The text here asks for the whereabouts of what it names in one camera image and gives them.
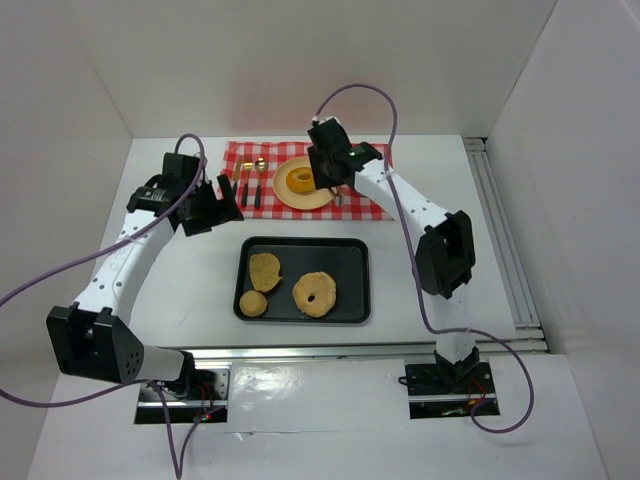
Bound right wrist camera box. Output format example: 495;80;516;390
308;117;352;156

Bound beige round plate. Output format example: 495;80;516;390
273;156;333;211

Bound gold spoon black handle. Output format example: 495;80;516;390
254;157;268;210

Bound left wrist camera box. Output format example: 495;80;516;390
157;152;200;194

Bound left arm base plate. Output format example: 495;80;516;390
134;368;230;425

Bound round yellow muffin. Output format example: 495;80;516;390
239;290;268;318

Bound pale bagel with hole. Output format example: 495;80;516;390
292;272;337;318

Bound orange glazed donut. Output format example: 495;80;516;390
285;167;316;194

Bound red white checkered cloth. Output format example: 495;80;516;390
221;141;390;221

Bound aluminium rail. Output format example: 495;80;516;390
179;342;436;363
463;137;550;354

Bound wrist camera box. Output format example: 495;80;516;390
157;152;200;194
308;117;352;156

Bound aluminium front rail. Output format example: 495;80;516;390
179;342;436;363

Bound flat speckled bread slice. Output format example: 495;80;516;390
249;252;281;293

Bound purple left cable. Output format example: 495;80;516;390
0;133;207;480

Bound metal tongs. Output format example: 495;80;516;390
331;187;344;208

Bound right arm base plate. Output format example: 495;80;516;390
398;362;500;419

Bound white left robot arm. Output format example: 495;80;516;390
46;175;242;397

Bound gold knife black handle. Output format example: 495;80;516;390
232;156;243;182

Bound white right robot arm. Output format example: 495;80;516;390
308;141;479;387

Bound gold fork black handle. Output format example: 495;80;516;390
241;156;254;208

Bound aluminium right side rail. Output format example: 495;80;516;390
463;137;550;354

